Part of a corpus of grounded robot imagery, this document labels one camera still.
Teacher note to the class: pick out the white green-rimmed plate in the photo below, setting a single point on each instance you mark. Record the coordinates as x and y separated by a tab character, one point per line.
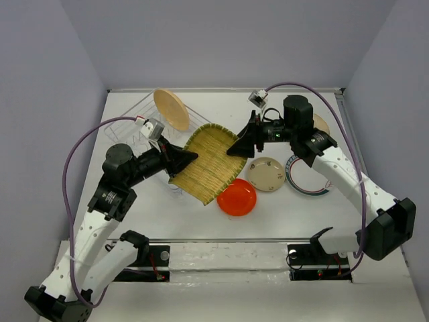
306	180

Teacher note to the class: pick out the woven bamboo tray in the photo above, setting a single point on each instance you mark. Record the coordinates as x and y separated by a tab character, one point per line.
213	171

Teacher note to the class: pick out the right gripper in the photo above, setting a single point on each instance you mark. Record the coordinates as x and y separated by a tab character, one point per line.
255	135

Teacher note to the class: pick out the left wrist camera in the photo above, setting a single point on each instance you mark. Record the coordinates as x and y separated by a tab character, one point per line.
152	129

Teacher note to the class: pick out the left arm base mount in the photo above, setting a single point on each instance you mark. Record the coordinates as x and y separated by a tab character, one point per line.
149	266

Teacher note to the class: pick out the small cream plate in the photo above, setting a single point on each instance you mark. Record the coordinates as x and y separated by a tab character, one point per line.
266	174

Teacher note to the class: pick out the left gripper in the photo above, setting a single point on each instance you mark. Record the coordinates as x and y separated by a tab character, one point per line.
167	157

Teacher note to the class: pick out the beige floral plate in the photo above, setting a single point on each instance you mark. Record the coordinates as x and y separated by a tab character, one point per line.
320	124

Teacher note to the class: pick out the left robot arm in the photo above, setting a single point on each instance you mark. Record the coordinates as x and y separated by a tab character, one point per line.
79	280

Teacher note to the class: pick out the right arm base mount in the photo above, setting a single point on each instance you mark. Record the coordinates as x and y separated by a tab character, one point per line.
306	264

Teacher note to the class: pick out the orange plate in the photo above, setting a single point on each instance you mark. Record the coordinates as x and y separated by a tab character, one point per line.
238	199

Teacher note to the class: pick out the white wire dish rack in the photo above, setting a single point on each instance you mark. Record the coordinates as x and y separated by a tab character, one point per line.
129	133

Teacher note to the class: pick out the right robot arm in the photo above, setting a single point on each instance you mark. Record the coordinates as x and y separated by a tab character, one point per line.
389	222

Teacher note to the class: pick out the tan round plate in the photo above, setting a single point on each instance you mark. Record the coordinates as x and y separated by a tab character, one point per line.
172	108

